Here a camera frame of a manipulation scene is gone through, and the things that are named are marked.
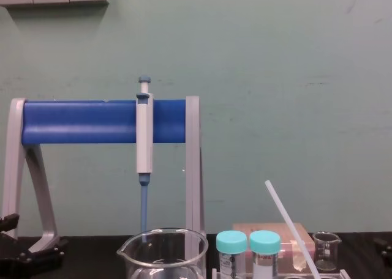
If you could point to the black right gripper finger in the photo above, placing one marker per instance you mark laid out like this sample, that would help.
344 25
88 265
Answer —
384 248

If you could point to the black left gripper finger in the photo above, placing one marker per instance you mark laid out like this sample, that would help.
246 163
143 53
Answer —
9 225
46 250

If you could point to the white stirring rod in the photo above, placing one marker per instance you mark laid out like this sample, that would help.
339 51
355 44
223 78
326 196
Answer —
288 221

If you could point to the clear acrylic rack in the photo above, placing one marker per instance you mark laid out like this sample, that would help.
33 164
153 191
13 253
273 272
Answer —
341 274

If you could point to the small clear glass beaker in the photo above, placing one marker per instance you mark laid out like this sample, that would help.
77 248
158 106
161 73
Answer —
326 251

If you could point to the pink box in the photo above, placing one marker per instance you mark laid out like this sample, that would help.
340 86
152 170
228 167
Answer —
269 227

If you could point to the teal capped sample vial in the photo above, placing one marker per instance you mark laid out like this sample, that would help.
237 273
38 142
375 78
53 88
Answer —
265 241
231 241

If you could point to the grey and blue pipette stand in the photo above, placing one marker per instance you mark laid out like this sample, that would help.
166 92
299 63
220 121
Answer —
79 123

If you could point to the white and blue pipette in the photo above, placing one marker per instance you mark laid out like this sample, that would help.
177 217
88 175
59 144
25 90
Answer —
144 138

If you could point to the large clear glass beaker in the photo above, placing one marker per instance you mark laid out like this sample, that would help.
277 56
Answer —
196 254

